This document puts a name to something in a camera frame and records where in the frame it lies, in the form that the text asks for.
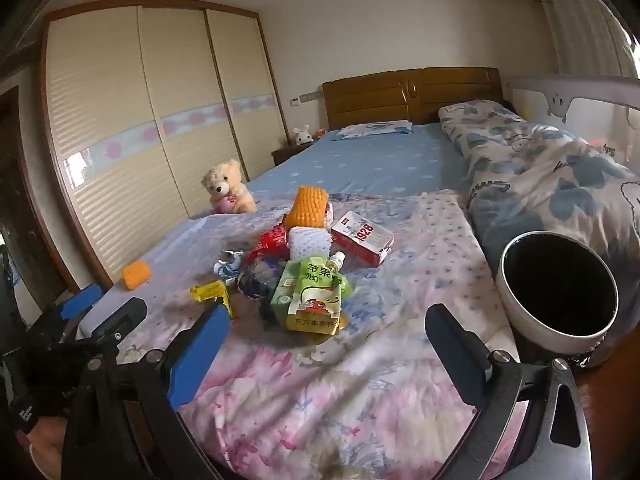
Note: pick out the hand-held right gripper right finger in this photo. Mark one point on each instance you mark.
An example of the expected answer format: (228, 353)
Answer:
(457, 355)

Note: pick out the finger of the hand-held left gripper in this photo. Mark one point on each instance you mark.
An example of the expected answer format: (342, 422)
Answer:
(120, 317)
(80, 302)

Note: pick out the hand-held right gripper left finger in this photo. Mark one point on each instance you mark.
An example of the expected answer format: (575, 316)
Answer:
(200, 355)

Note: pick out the yellow wrapper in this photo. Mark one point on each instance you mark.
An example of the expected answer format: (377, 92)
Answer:
(210, 292)

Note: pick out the white round bin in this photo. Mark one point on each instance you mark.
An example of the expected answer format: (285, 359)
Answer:
(525, 320)

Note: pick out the dark snack packet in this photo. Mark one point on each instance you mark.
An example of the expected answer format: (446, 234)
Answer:
(255, 280)

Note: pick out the blue white wrapper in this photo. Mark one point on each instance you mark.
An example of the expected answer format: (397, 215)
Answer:
(230, 264)

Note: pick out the green drink pouch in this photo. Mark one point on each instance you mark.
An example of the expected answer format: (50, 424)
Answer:
(310, 295)

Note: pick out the red snack packet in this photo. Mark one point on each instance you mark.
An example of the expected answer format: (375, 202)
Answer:
(272, 240)

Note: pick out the red carton box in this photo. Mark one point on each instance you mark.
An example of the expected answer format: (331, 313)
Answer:
(360, 240)

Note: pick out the white foam block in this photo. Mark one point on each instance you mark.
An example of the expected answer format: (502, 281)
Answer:
(310, 242)

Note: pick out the large orange foam net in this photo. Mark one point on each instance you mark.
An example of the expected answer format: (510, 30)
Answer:
(307, 207)

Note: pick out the red white wrapper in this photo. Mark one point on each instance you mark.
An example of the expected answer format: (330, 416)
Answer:
(329, 215)

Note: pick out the person's left hand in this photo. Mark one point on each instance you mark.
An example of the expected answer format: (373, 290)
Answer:
(47, 447)

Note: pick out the small orange foam net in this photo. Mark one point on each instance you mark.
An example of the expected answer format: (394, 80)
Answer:
(136, 275)

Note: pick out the pink floral blanket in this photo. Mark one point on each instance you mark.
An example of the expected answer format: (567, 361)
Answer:
(350, 410)

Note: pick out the dark wooden door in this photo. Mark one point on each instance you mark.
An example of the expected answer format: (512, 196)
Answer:
(15, 160)

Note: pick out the beige teddy bear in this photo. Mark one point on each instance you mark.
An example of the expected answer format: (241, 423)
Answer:
(222, 180)

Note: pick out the white blue patterned duvet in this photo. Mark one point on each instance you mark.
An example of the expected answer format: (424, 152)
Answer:
(550, 185)

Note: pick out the beige sliding door wardrobe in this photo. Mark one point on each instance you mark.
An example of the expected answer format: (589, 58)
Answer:
(125, 110)

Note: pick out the blue dotted bed sheet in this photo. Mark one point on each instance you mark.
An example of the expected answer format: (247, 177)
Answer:
(360, 165)

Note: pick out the dark wooden nightstand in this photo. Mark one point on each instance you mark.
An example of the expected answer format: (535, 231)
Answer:
(287, 154)

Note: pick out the blue white pillow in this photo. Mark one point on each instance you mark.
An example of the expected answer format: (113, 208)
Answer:
(372, 130)

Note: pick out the white rabbit toy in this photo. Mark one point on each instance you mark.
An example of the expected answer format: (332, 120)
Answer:
(301, 135)

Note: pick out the wooden bed headboard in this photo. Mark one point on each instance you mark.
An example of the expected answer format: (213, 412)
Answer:
(375, 100)

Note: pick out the grey dotted curtain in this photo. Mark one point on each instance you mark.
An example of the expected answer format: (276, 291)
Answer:
(575, 20)

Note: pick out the wall switch panel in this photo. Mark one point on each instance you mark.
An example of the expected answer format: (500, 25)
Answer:
(296, 101)

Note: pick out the grey bed guard rail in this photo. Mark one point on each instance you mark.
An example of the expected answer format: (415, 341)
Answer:
(550, 95)

